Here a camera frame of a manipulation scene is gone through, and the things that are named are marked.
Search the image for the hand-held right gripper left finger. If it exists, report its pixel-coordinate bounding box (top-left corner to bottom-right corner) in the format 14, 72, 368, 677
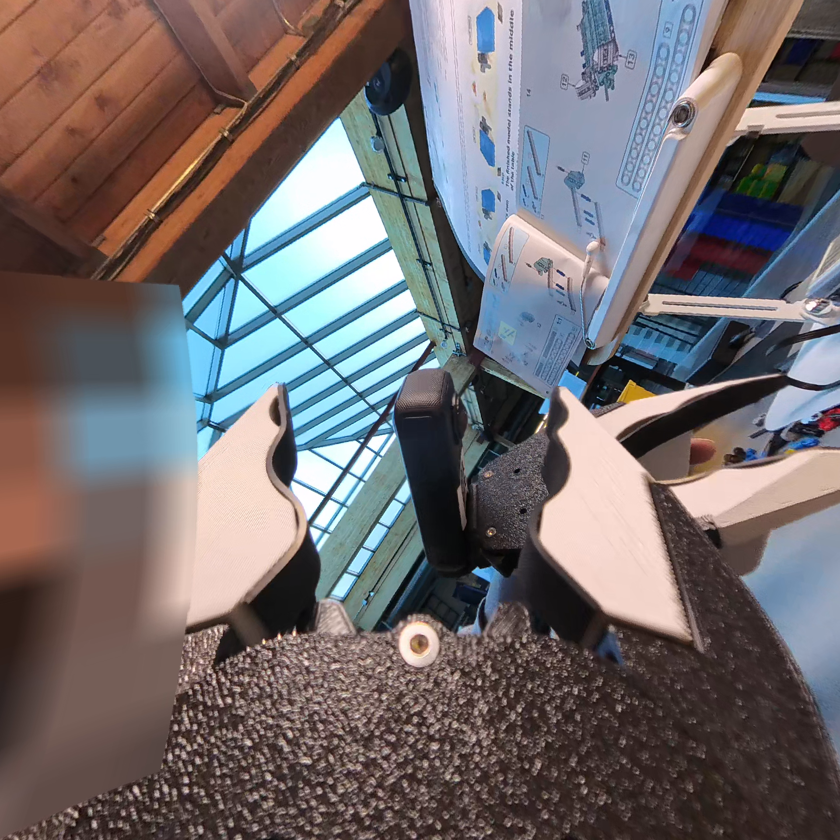
187, 384, 322, 647

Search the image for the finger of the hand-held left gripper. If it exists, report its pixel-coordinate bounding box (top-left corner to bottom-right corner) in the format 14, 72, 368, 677
665, 448, 840, 574
594, 374, 790, 455

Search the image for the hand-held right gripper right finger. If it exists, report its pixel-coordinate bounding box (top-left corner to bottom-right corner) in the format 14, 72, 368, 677
525, 387, 706, 657

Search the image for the pile of mixed toy pins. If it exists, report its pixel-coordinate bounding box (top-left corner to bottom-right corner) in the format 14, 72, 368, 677
784, 407, 840, 454

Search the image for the stack of red blue crates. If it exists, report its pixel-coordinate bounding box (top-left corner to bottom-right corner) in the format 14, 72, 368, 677
663, 39, 840, 277

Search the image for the white wooden book stand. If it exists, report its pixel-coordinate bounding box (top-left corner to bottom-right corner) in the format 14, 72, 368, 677
583, 0, 840, 431

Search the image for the open instruction booklet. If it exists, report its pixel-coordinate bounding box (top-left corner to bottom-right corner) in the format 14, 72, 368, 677
472, 0, 731, 399

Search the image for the printed instruction sheet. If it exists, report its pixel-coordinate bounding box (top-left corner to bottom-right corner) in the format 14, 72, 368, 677
408, 0, 526, 280

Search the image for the black dome camera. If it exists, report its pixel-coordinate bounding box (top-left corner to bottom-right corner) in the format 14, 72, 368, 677
364, 49, 414, 118

